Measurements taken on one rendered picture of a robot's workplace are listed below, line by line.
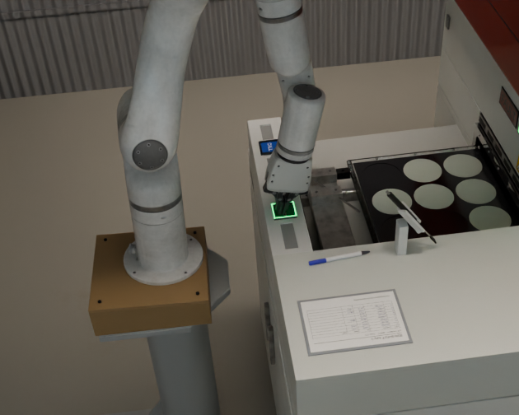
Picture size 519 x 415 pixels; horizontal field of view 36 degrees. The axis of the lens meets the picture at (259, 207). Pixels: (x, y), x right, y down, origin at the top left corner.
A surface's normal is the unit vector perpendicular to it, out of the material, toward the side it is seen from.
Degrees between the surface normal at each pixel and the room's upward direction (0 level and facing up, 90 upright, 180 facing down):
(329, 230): 0
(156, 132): 63
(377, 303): 0
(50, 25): 90
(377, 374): 90
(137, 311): 90
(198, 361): 90
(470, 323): 0
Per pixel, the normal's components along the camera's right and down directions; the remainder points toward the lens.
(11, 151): -0.06, -0.76
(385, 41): 0.10, 0.65
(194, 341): 0.63, 0.48
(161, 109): 0.41, 0.16
